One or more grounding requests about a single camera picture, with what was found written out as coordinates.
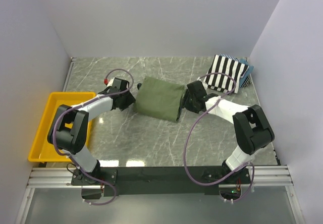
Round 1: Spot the olive green tank top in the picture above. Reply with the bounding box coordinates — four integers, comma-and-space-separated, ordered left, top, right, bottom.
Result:
133, 76, 186, 122

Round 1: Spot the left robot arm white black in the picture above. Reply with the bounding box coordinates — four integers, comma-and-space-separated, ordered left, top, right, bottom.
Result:
47, 78, 135, 185

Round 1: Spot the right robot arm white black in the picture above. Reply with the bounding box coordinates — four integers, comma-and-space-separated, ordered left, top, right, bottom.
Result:
183, 81, 275, 183

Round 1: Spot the black white striped folded top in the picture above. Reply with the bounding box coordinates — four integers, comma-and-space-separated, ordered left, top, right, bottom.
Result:
199, 54, 248, 93

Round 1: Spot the blue striped folded garment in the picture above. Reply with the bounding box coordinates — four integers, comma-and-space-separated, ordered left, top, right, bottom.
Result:
220, 53, 252, 88

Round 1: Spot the black base crossbar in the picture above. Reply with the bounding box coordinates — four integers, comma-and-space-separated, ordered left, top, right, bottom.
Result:
71, 166, 251, 199

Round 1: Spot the yellow plastic tray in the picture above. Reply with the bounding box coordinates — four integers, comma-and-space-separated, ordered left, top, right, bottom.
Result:
28, 92, 96, 163

